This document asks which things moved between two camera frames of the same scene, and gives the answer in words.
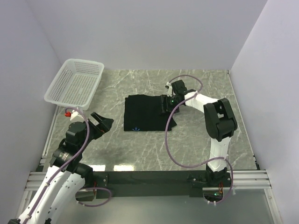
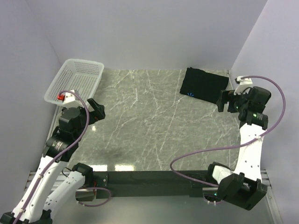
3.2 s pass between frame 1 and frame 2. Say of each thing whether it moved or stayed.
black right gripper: moved
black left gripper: moved
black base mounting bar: stayed
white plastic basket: stayed
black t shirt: moved
